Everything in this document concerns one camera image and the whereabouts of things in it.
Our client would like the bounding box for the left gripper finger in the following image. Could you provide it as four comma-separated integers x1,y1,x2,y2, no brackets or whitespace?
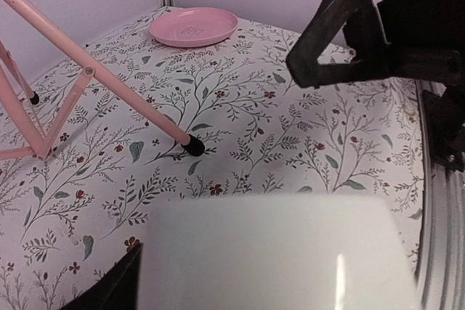
62,244,142,310

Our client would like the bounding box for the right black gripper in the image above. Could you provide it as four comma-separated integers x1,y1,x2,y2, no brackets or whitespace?
286,0,464,87

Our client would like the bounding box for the white metronome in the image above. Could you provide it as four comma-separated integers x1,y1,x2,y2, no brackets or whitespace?
137,194,421,309

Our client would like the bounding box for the pink music stand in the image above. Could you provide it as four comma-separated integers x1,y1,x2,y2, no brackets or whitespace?
0,0,205,161

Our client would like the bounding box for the pink plate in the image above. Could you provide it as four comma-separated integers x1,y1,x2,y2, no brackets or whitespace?
148,7,239,48

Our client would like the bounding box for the floral table mat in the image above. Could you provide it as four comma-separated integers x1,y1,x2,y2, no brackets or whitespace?
1,8,424,309

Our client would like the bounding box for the aluminium front rail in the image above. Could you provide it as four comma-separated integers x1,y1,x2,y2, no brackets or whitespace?
416,81,464,309

